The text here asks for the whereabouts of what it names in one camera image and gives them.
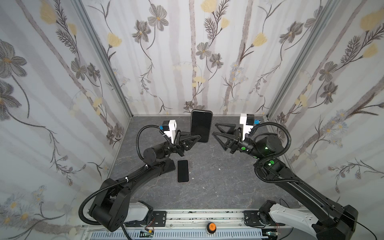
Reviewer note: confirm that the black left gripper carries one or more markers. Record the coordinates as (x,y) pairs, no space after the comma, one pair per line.
(178,144)

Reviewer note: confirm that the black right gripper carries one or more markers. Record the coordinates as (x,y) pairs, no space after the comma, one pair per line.
(235,141)

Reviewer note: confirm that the black phone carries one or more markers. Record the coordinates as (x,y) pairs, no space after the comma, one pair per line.
(201,122)

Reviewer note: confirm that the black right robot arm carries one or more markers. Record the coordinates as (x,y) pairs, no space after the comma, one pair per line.
(266,142)

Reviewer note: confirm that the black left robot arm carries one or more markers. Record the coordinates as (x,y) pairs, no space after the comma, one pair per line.
(109,206)

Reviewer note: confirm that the phone with pink case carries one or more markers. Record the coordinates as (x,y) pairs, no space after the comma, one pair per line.
(183,171)

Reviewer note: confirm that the orange emergency stop button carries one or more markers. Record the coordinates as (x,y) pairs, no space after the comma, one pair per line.
(211,228)

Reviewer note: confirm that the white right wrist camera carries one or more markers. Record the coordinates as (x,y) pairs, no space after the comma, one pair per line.
(247,121)

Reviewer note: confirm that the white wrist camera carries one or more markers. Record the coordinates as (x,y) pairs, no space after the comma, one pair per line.
(169,127)
(247,121)

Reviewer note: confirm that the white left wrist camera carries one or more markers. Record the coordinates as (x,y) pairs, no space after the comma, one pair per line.
(169,127)

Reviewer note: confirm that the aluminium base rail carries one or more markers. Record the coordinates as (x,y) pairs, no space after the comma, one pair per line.
(216,224)

